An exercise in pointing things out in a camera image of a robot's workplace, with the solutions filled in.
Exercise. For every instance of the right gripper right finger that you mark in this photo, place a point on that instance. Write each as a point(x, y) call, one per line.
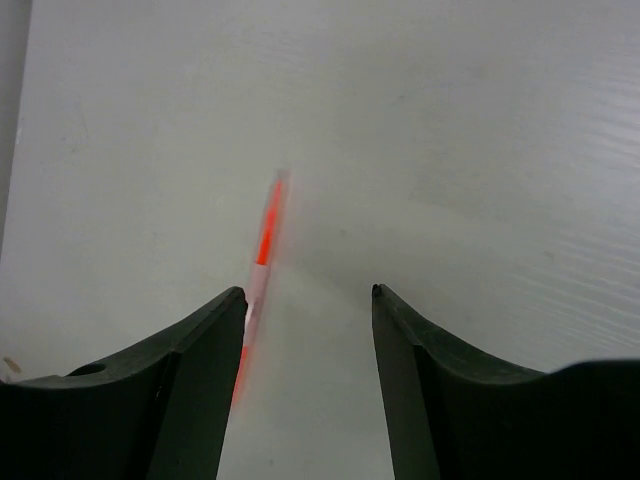
point(454, 411)

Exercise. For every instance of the orange highlighter pen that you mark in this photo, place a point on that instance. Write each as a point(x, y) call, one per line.
point(259, 274)

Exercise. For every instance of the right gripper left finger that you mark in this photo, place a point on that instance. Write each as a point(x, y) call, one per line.
point(155, 410)

